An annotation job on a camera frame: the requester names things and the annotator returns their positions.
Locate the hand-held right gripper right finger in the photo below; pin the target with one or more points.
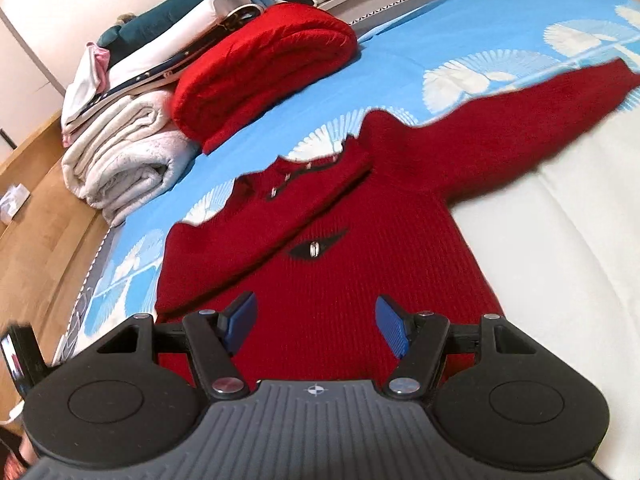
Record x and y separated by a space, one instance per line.
392 325

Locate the navy trimmed white garment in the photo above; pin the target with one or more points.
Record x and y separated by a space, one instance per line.
130 82

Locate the pink and white cloth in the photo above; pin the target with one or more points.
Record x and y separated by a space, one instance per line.
87 75

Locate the white folded cloth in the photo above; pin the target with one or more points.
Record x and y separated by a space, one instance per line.
165 35

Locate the dark red knit sweater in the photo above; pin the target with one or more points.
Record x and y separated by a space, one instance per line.
325 285

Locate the white tissue packet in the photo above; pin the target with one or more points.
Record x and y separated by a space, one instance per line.
12 202

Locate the bright red folded knit blanket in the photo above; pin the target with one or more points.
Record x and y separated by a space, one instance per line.
260 70

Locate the wooden headboard shelf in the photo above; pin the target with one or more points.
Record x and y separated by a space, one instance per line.
50 240

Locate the white folded quilt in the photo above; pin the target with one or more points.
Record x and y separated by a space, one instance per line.
125 160

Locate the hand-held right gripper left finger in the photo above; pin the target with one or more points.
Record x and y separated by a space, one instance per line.
244 317

